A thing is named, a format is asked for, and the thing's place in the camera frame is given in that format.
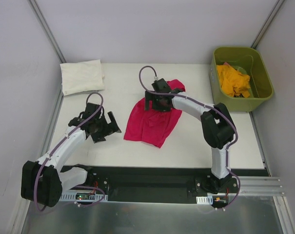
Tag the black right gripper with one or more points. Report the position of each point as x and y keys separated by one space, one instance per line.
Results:
x=151 y=101

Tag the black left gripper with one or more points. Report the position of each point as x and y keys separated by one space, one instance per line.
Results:
x=104 y=130

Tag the magenta t shirt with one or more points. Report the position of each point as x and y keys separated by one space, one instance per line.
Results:
x=151 y=127

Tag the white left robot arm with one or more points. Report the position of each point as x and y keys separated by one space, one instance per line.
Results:
x=43 y=180

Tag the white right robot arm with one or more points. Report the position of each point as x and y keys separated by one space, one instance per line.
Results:
x=218 y=127

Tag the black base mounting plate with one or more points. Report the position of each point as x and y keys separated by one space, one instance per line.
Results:
x=149 y=185

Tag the folded white t shirt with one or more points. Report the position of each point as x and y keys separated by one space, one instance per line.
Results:
x=82 y=77

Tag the yellow t shirt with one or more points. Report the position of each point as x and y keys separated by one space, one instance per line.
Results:
x=233 y=83

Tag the olive green plastic bin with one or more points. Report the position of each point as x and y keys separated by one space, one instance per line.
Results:
x=248 y=61

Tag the left white cable duct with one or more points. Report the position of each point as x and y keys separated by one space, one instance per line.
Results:
x=82 y=197

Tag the white cable duct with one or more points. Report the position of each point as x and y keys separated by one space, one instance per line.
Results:
x=82 y=197
x=204 y=200

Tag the right white cable duct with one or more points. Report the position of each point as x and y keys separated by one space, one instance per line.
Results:
x=204 y=200

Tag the aluminium extrusion rail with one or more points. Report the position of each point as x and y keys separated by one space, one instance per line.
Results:
x=260 y=186

